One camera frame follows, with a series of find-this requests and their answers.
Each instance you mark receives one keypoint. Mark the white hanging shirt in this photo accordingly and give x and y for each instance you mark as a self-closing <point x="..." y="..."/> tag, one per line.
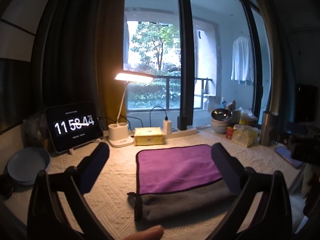
<point x="242" y="60"/>

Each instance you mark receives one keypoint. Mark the metal cup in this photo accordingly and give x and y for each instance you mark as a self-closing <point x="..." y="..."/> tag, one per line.
<point x="268" y="130"/>

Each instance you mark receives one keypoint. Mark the white desk lamp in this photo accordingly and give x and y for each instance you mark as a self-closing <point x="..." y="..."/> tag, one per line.
<point x="120" y="135"/>

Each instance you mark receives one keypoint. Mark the dark round object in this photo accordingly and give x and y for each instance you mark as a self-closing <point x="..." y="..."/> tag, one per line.
<point x="6" y="187"/>

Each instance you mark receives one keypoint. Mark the balcony railing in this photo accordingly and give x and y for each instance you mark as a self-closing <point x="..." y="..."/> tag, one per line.
<point x="172" y="90"/>

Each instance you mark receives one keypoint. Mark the white power strip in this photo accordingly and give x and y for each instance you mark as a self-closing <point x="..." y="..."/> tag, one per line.
<point x="183" y="132"/>

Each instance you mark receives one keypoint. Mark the grey towel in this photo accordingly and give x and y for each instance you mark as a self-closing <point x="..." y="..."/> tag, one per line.
<point x="182" y="202"/>

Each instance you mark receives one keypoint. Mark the blue bowl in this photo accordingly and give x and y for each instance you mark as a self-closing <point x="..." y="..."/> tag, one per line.
<point x="27" y="166"/>

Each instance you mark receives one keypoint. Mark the white ceramic pot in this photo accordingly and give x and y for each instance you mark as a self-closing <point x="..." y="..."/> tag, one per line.
<point x="218" y="127"/>

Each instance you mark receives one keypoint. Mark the clear plastic bag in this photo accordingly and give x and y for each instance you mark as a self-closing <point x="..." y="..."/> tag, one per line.
<point x="35" y="127"/>

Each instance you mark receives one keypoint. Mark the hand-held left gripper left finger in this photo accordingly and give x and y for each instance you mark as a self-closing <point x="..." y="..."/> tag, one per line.
<point x="96" y="158"/>

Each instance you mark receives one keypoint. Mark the metal bowl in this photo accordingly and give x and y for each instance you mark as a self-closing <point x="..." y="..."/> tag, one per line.
<point x="221" y="115"/>

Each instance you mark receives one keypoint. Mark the crumpled yellow tissue pack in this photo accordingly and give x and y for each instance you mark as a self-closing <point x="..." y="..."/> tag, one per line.
<point x="245" y="136"/>

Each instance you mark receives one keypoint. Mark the white charger plug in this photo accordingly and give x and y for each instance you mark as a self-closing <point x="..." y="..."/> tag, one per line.
<point x="167" y="125"/>

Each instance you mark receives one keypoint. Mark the black tablet with clock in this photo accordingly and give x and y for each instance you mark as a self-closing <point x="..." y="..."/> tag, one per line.
<point x="75" y="126"/>

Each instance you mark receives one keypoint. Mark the white tablet stand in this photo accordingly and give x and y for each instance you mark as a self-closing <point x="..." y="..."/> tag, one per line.
<point x="82" y="148"/>

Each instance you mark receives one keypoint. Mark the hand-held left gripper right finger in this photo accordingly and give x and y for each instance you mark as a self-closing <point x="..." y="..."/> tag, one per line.
<point x="222" y="161"/>

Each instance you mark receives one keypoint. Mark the person's left hand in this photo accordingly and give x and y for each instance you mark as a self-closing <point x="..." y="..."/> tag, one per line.
<point x="146" y="233"/>

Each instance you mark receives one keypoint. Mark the white quilted tablecloth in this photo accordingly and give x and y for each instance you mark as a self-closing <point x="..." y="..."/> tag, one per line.
<point x="115" y="180"/>

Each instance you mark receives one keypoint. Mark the dark curtain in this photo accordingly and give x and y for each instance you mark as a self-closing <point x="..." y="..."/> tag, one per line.
<point x="75" y="42"/>

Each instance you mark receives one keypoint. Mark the purple smartphone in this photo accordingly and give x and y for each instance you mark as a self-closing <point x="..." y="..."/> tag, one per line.
<point x="287" y="156"/>

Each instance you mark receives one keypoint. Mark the purple towel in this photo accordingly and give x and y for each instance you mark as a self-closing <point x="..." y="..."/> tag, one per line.
<point x="175" y="167"/>

